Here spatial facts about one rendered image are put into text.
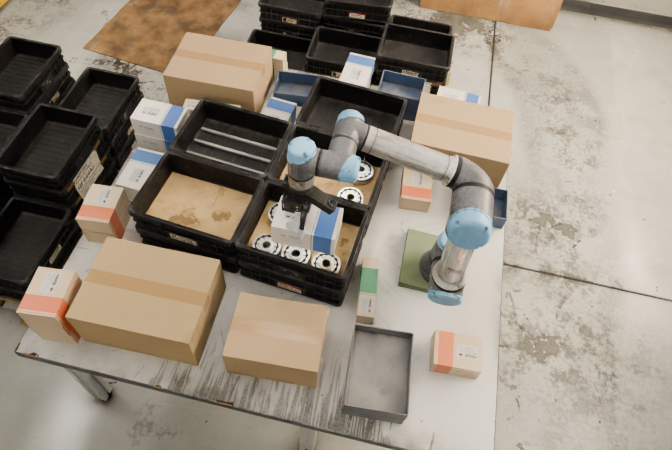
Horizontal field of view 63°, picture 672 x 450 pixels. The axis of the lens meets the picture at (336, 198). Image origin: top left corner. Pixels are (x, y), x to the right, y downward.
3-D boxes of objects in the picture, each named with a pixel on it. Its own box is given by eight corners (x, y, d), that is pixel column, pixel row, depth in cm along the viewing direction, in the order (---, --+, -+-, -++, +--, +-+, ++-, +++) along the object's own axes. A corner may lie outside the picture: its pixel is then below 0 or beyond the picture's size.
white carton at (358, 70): (348, 67, 261) (350, 52, 254) (373, 72, 260) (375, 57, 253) (337, 95, 250) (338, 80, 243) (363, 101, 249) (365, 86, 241)
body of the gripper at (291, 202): (288, 192, 168) (287, 167, 158) (315, 198, 167) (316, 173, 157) (281, 212, 163) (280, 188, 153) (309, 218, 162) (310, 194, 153)
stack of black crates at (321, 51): (376, 81, 351) (383, 37, 324) (367, 114, 334) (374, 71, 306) (315, 69, 355) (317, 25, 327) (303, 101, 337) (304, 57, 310)
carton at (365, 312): (361, 263, 210) (363, 255, 205) (377, 265, 210) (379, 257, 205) (355, 322, 196) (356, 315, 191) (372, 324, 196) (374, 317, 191)
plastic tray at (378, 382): (353, 329, 189) (354, 323, 185) (411, 338, 188) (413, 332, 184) (342, 409, 173) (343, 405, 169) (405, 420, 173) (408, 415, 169)
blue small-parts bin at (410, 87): (423, 90, 258) (426, 78, 252) (418, 112, 249) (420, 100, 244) (381, 80, 260) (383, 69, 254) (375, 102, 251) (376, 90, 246)
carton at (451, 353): (476, 345, 194) (482, 337, 188) (475, 379, 187) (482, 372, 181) (431, 337, 194) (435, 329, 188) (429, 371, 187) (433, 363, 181)
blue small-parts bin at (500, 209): (503, 200, 232) (508, 190, 226) (502, 229, 223) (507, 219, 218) (456, 190, 233) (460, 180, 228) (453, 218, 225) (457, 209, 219)
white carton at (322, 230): (341, 224, 179) (343, 208, 172) (333, 255, 172) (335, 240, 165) (282, 211, 181) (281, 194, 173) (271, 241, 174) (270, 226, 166)
